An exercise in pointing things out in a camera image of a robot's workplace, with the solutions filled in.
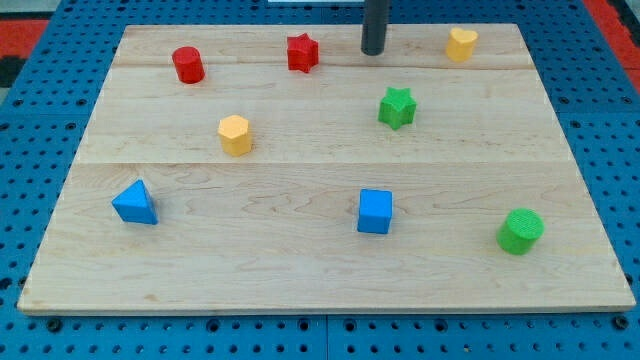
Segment green star block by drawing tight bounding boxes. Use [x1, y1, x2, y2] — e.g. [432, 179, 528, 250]
[378, 87, 417, 131]

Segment red star block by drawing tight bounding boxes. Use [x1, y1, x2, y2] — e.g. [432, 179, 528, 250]
[287, 33, 319, 73]

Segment blue cube block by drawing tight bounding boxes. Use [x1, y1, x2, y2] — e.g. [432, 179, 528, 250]
[357, 189, 393, 234]

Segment light wooden board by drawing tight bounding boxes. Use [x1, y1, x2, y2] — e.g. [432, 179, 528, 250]
[18, 24, 636, 316]

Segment yellow hexagon block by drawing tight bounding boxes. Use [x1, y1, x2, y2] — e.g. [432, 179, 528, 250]
[218, 115, 253, 157]

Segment red cylinder block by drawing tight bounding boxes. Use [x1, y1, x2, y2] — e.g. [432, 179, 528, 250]
[172, 46, 205, 84]

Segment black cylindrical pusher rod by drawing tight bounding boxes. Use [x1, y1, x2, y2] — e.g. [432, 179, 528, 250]
[361, 0, 391, 56]

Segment blue triangle block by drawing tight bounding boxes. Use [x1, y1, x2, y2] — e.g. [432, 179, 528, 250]
[111, 179, 158, 225]

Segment yellow heart block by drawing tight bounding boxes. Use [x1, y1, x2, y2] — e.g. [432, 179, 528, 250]
[445, 27, 479, 62]

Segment green cylinder block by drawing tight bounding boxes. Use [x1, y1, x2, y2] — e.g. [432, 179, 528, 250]
[496, 208, 545, 255]

